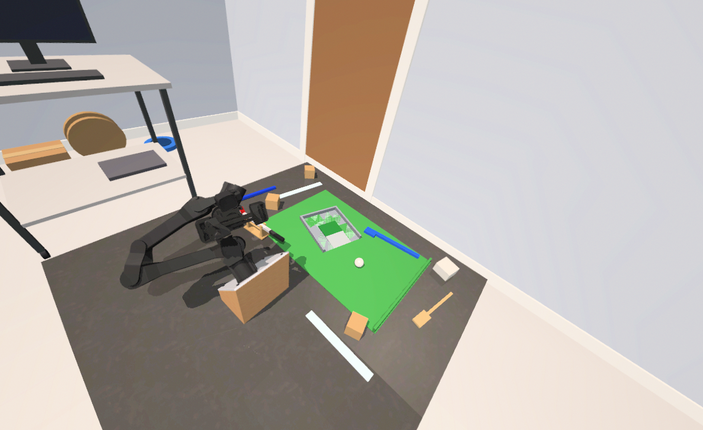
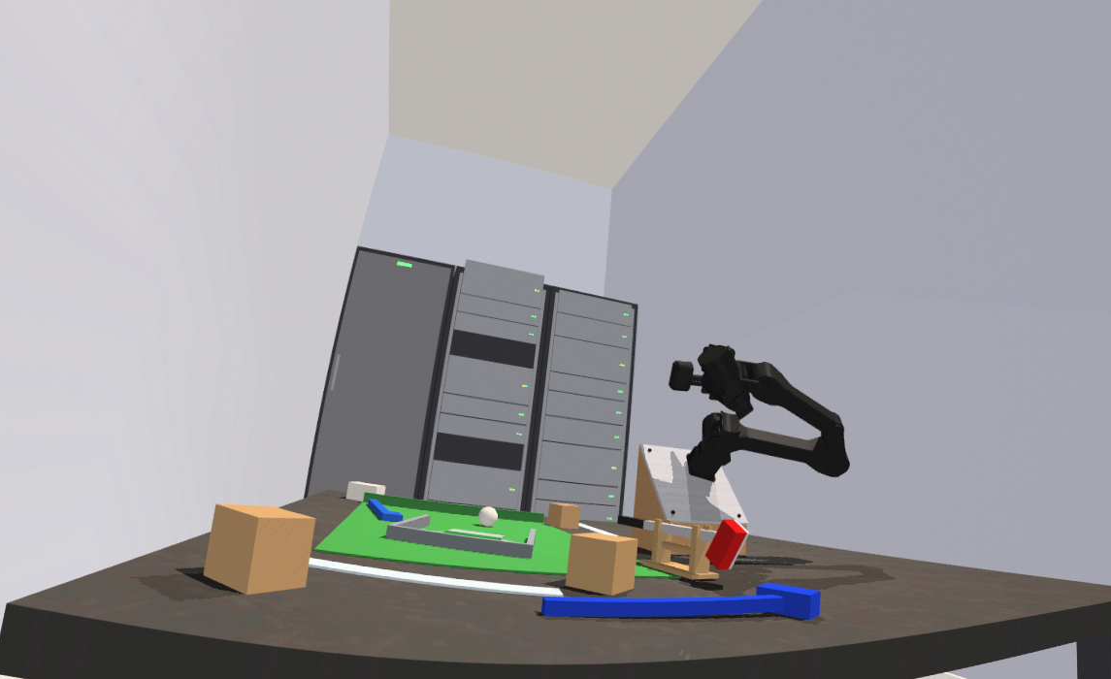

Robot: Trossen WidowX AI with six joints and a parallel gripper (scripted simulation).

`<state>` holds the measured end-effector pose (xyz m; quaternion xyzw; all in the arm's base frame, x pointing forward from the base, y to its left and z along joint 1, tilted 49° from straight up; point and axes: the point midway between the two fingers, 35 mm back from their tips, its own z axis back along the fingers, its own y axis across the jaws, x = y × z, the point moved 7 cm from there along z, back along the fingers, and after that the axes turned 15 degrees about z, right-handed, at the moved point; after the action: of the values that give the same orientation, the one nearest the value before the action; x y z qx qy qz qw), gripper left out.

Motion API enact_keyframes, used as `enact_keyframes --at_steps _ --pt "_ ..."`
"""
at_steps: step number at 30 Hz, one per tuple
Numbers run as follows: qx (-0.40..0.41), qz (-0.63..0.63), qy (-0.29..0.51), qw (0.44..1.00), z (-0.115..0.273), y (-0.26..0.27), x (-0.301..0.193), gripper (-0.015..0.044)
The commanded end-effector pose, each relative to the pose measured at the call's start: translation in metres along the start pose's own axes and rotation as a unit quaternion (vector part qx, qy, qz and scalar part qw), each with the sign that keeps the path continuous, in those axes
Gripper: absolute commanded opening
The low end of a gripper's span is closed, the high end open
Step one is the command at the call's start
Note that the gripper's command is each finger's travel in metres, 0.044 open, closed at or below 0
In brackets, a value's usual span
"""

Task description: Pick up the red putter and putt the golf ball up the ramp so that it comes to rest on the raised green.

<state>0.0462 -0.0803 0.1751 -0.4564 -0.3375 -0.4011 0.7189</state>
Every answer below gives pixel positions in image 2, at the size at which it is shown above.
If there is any white flat bar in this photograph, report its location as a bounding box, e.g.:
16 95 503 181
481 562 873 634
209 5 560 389
309 558 563 598
578 525 617 536

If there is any green flat mat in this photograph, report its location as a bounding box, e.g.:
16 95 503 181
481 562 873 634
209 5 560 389
314 502 571 576

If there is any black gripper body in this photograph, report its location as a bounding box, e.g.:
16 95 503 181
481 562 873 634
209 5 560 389
669 361 717 401

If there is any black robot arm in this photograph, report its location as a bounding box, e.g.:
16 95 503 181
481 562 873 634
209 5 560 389
685 345 850 482

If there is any white golf ball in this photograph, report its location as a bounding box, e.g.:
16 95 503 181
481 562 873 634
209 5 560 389
478 507 498 527

